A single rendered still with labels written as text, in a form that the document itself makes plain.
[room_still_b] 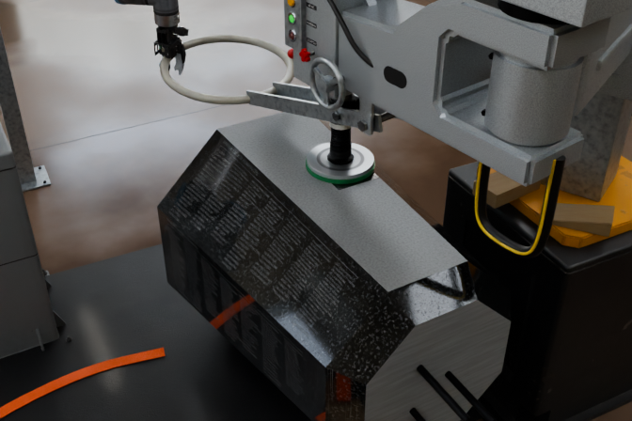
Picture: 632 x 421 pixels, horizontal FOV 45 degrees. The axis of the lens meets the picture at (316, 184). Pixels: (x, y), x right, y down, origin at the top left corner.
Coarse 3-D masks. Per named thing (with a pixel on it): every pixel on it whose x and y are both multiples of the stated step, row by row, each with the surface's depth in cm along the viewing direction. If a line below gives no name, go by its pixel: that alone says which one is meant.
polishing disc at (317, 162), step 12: (324, 144) 248; (312, 156) 242; (324, 156) 242; (360, 156) 242; (372, 156) 242; (312, 168) 236; (324, 168) 236; (336, 168) 236; (348, 168) 236; (360, 168) 236
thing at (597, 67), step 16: (624, 16) 185; (608, 32) 176; (624, 32) 190; (608, 48) 181; (624, 48) 198; (592, 64) 173; (608, 64) 187; (592, 80) 178; (592, 96) 184; (576, 112) 176
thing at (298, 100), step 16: (256, 96) 258; (272, 96) 249; (288, 96) 262; (304, 96) 254; (288, 112) 245; (304, 112) 237; (320, 112) 230; (336, 112) 223; (352, 112) 217; (384, 112) 223
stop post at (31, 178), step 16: (0, 32) 346; (0, 48) 349; (0, 64) 353; (0, 80) 356; (0, 96) 360; (16, 96) 363; (16, 112) 367; (16, 128) 371; (16, 144) 375; (16, 160) 379; (32, 176) 387
